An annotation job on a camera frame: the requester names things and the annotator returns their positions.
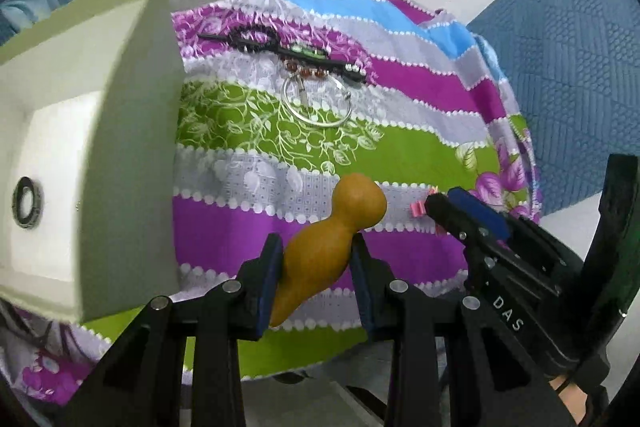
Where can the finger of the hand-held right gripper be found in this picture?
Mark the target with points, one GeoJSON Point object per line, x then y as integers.
{"type": "Point", "coordinates": [480, 211]}
{"type": "Point", "coordinates": [450, 213]}

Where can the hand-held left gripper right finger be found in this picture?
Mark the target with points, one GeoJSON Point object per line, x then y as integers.
{"type": "Point", "coordinates": [362, 289]}

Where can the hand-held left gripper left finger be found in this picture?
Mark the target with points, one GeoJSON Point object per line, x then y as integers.
{"type": "Point", "coordinates": [267, 279]}

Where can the small pink hair bow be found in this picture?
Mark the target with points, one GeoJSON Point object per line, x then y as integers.
{"type": "Point", "coordinates": [417, 208]}

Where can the brown wooden gourd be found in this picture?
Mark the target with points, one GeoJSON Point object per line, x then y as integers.
{"type": "Point", "coordinates": [325, 252]}

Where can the silver hoop bangle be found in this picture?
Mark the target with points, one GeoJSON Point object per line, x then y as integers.
{"type": "Point", "coordinates": [320, 124]}

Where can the white box with green rim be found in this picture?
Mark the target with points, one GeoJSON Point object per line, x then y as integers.
{"type": "Point", "coordinates": [135, 157]}

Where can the striped floral cloth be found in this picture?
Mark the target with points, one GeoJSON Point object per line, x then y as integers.
{"type": "Point", "coordinates": [400, 107]}

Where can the black white striped bangle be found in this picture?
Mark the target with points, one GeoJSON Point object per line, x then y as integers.
{"type": "Point", "coordinates": [15, 204]}

